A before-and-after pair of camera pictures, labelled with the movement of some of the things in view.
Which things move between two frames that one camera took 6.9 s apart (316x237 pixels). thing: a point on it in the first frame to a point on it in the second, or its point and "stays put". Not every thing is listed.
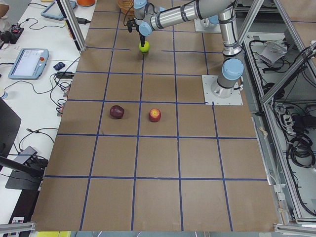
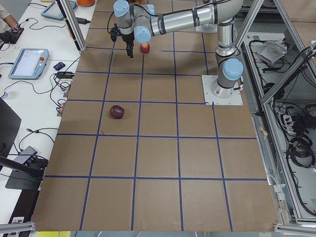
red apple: x=155 y=114 to x=145 y=48
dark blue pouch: x=59 y=65 stays put
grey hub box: x=21 y=159 stays put
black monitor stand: x=20 y=175 stays put
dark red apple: x=116 y=111 stays put
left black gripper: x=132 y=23 to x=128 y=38
